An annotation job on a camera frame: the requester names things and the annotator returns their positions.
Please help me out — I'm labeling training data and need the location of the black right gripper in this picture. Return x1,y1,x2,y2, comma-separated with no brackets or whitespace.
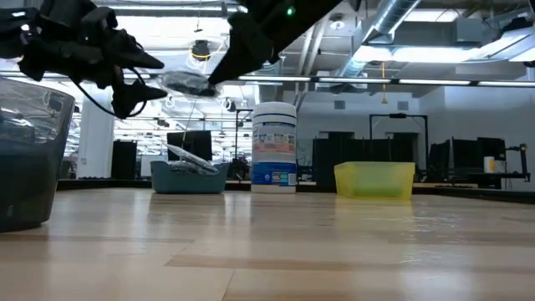
207,0,306,86

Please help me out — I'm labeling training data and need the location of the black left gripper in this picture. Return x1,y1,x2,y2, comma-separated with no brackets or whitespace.
18,0,168,120

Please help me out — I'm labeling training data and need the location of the white building column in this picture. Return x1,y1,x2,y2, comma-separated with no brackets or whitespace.
77,89,116,180

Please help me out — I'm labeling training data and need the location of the black cabinet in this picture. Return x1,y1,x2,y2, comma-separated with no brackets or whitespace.
110,140,139,181

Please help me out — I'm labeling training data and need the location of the white wipes canister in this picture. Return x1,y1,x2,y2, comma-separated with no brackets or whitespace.
251,101,298,194

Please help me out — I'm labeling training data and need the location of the black computer monitor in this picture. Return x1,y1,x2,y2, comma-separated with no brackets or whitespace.
166,130,213,163

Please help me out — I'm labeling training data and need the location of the teal plastic bin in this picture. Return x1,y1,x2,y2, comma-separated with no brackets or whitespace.
150,161,230,195

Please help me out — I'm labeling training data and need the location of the dark translucent grey bin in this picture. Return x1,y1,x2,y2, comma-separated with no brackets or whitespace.
0,77,76,233

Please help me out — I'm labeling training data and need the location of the black room partition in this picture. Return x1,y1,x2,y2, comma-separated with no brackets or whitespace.
312,132,419,185

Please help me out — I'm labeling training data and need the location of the yellow translucent bin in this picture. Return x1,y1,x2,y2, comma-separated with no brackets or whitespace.
333,161,416,201

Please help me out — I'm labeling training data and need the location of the black desk stand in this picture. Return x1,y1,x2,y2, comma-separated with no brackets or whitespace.
504,144,531,183

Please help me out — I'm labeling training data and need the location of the black ceiling reel yellow cable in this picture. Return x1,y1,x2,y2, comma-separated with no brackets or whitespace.
190,37,227,62

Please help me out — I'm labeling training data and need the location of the thin black metal frame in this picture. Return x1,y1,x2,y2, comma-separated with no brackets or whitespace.
234,109,254,162

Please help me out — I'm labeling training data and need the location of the long ceiling light rail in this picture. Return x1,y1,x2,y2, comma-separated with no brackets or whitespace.
0,71,535,88

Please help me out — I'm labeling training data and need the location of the yellow hanging cord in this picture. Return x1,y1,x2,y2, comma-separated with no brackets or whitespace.
380,61,388,105

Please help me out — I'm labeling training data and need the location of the slanted silver ceiling duct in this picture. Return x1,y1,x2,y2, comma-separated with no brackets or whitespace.
334,0,423,80

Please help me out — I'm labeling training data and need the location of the large black metal frame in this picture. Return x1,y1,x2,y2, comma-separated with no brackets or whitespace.
369,112,430,171

